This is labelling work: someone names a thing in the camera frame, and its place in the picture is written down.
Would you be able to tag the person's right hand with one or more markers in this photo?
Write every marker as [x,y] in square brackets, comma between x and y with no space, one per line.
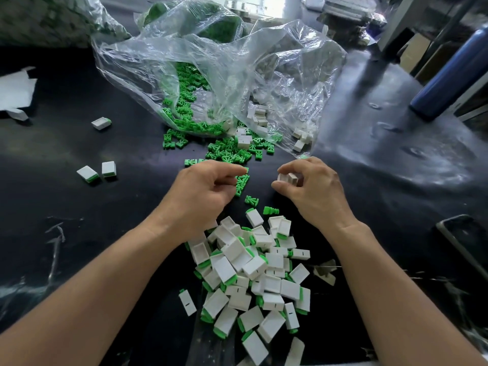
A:
[320,194]

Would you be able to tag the person's left hand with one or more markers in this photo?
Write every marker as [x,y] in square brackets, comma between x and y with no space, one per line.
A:
[198,198]

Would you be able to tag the white plastic part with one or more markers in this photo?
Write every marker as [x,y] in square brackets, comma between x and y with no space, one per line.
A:
[288,178]

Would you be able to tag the pile of green clips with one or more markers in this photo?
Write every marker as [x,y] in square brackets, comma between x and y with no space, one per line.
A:
[189,106]

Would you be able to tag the assembled white-green part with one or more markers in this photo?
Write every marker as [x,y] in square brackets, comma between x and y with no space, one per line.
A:
[101,123]
[187,302]
[109,169]
[88,174]
[16,114]

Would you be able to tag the heap of white caps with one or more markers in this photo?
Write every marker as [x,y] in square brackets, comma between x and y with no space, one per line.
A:
[259,116]

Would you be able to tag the pile of assembled white-green pieces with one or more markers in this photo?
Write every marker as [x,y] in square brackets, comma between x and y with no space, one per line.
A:
[251,282]

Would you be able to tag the person's left forearm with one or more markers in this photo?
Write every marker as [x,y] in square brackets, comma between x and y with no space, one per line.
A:
[84,308]

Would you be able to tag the person's right forearm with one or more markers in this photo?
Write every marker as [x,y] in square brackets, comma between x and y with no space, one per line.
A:
[412,301]

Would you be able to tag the empty white shell right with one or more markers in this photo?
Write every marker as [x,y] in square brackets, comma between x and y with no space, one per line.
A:
[325,272]

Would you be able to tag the clear plastic bag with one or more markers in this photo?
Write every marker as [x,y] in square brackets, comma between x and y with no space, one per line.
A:
[301,61]

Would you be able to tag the black smartphone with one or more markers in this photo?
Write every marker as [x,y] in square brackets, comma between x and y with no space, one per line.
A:
[467,247]

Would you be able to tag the brown cardboard box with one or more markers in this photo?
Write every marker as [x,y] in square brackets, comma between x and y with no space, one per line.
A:
[416,51]

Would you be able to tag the plastic bag full of green pieces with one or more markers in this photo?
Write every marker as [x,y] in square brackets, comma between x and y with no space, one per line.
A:
[217,23]

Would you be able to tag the blue cylinder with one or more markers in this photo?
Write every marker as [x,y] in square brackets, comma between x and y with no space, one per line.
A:
[456,76]

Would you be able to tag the grey machine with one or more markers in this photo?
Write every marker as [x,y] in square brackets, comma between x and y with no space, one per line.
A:
[351,15]

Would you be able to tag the white paper sheet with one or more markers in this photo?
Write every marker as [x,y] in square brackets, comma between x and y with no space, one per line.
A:
[15,91]

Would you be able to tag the large bag of assembled pieces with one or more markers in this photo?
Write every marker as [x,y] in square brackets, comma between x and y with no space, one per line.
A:
[57,19]

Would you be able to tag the white metal frame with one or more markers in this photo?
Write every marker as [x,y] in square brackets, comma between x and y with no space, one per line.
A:
[396,23]

